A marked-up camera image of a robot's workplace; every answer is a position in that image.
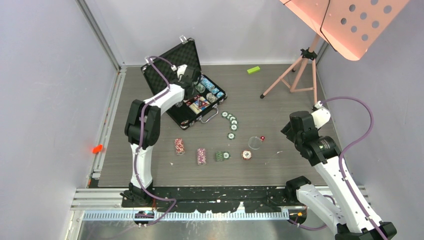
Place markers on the pink tripod stand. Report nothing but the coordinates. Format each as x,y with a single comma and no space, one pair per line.
307,55

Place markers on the green chip row in case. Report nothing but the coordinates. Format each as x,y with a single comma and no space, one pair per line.
200,88

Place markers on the red 100 chip stack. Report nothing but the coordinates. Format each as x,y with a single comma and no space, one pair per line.
246,154

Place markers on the orange clip on rail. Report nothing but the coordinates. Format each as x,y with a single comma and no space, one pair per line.
97,149

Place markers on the purple white chip roll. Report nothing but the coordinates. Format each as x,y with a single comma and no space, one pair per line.
201,156

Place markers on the card deck in case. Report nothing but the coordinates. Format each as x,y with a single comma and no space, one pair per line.
199,104

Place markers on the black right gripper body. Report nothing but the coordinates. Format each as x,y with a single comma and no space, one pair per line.
287,129

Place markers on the grey chip row in case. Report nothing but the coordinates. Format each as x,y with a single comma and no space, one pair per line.
211,97

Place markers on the clear dealer button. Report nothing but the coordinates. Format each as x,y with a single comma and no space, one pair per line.
255,142

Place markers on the blue chip row in case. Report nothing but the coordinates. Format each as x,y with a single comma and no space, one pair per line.
211,87

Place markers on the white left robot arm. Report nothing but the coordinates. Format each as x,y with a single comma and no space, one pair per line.
143,124

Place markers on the green block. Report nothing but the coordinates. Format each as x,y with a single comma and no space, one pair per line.
253,70

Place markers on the pink perforated panel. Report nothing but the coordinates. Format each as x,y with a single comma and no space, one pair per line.
349,26

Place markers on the red white chip roll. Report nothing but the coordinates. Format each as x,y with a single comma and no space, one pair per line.
179,146

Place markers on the green 20 chip beside stack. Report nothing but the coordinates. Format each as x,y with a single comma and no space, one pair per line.
226,155

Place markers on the green 20 chip lone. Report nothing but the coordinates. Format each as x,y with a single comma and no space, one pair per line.
231,136

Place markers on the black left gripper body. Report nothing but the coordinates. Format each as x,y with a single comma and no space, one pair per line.
193,93

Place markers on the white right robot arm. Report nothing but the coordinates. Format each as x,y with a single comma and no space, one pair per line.
351,217

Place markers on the green chip stack lying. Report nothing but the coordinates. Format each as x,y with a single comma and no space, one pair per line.
219,156

